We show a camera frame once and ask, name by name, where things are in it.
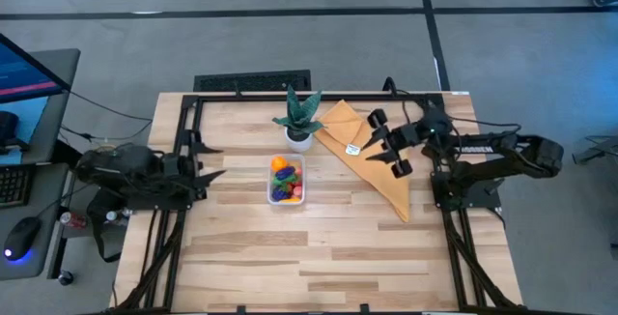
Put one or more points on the green snake plant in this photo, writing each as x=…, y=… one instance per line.
x=299, y=114

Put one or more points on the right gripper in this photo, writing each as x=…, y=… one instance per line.
x=408, y=136

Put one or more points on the red soda can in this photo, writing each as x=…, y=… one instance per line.
x=73, y=220

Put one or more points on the black computer mouse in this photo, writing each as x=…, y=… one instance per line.
x=21, y=237

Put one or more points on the black keyboard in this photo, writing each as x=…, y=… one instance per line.
x=14, y=184

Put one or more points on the black caster wheel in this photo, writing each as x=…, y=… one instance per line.
x=65, y=277

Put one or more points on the grey desk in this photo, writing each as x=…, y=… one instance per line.
x=53, y=126

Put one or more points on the clear plastic tupperware container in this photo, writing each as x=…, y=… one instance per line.
x=269, y=198

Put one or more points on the computer monitor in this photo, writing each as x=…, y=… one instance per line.
x=24, y=73

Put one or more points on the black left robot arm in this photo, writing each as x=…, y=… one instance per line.
x=125, y=170

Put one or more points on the orange cloth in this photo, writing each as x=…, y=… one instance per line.
x=381, y=184

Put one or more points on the black aluminium table frame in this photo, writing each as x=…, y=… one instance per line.
x=309, y=97

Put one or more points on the pink plush toy chunk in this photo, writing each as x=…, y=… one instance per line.
x=298, y=190
x=299, y=172

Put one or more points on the white plant pot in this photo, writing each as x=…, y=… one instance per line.
x=298, y=145

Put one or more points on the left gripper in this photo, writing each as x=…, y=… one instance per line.
x=181, y=170

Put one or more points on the orange toy orange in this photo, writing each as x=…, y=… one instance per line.
x=278, y=163

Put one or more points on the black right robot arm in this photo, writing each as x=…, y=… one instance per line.
x=512, y=155

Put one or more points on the small capped bottle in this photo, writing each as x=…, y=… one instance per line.
x=112, y=216

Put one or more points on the white cloth tag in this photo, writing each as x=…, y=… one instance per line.
x=353, y=150

